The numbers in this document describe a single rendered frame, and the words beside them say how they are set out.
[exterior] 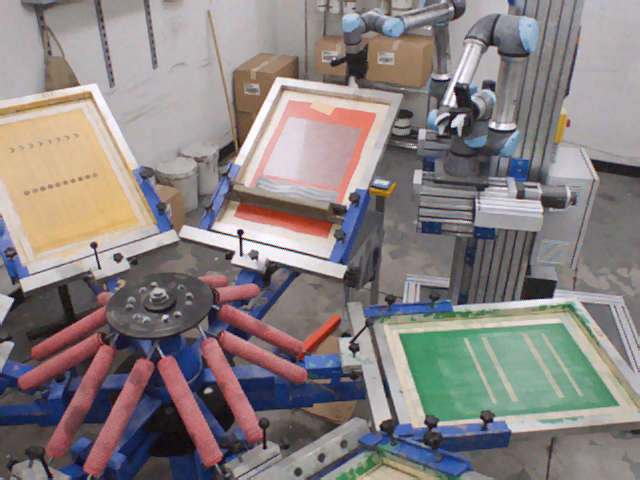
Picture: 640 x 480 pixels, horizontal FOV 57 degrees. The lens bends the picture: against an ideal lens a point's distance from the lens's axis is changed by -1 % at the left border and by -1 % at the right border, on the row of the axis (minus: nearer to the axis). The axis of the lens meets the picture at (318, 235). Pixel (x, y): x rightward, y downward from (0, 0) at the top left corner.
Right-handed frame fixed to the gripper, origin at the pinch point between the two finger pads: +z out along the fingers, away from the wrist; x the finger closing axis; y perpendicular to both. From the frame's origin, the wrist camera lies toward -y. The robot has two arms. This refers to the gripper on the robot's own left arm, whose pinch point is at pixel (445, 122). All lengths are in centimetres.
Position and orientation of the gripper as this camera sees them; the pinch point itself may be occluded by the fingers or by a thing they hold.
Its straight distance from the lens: 193.2
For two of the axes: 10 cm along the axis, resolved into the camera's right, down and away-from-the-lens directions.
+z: -5.7, 4.3, -7.0
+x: -8.1, -1.8, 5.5
